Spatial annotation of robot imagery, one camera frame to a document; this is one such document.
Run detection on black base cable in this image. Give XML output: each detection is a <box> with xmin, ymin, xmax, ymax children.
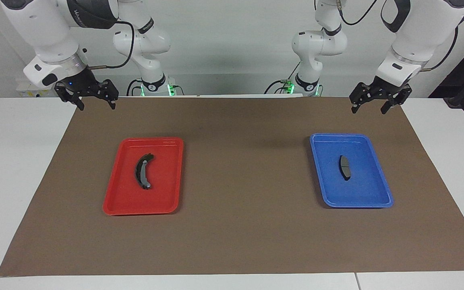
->
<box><xmin>264</xmin><ymin>79</ymin><xmax>294</xmax><ymax>95</ymax></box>

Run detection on grey brake pad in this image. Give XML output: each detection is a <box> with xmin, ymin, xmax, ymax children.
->
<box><xmin>339</xmin><ymin>155</ymin><xmax>352</xmax><ymax>181</ymax></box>

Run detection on white wall socket box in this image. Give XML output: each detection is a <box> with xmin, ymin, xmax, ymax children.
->
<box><xmin>16</xmin><ymin>79</ymin><xmax>57</xmax><ymax>98</ymax></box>

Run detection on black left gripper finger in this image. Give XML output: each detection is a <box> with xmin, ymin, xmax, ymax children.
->
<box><xmin>350</xmin><ymin>83</ymin><xmax>371</xmax><ymax>114</ymax></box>
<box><xmin>381</xmin><ymin>85</ymin><xmax>412</xmax><ymax>115</ymax></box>

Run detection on brown table mat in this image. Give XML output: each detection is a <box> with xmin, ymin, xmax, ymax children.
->
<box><xmin>0</xmin><ymin>96</ymin><xmax>464</xmax><ymax>277</ymax></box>

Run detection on blue plastic tray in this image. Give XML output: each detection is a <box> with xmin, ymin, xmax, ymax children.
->
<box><xmin>309</xmin><ymin>133</ymin><xmax>394</xmax><ymax>209</ymax></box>

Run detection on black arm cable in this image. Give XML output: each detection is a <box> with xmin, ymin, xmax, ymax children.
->
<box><xmin>419</xmin><ymin>25</ymin><xmax>459</xmax><ymax>73</ymax></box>
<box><xmin>88</xmin><ymin>20</ymin><xmax>136</xmax><ymax>70</ymax></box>

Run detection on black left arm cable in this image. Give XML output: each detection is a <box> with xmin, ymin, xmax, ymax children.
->
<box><xmin>419</xmin><ymin>25</ymin><xmax>459</xmax><ymax>73</ymax></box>

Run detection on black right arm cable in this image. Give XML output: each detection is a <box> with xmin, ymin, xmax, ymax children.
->
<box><xmin>88</xmin><ymin>20</ymin><xmax>136</xmax><ymax>70</ymax></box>

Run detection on curved brake shoe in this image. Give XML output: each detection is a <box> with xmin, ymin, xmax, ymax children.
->
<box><xmin>135</xmin><ymin>153</ymin><xmax>155</xmax><ymax>190</ymax></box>

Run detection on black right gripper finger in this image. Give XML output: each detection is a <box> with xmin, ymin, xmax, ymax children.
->
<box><xmin>55</xmin><ymin>83</ymin><xmax>84</xmax><ymax>111</ymax></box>
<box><xmin>99</xmin><ymin>79</ymin><xmax>119</xmax><ymax>110</ymax></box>

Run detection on red plastic tray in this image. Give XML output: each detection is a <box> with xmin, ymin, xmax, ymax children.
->
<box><xmin>102</xmin><ymin>137</ymin><xmax>184</xmax><ymax>216</ymax></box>

